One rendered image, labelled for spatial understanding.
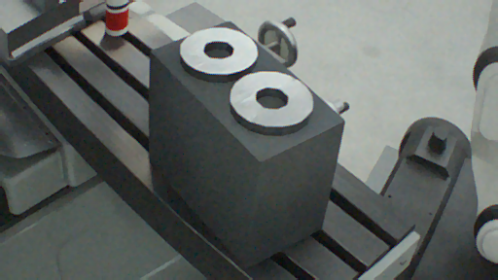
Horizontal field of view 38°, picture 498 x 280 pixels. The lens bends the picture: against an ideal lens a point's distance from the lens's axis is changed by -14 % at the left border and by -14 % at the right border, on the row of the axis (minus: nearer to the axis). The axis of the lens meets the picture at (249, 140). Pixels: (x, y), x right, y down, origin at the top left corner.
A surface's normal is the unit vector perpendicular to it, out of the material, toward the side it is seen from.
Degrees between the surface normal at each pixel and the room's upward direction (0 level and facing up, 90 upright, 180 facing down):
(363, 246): 0
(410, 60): 0
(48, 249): 90
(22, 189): 90
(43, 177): 90
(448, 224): 0
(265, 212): 90
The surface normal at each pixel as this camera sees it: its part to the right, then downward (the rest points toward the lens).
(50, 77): 0.07, -0.72
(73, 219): 0.69, 0.54
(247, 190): -0.80, 0.37
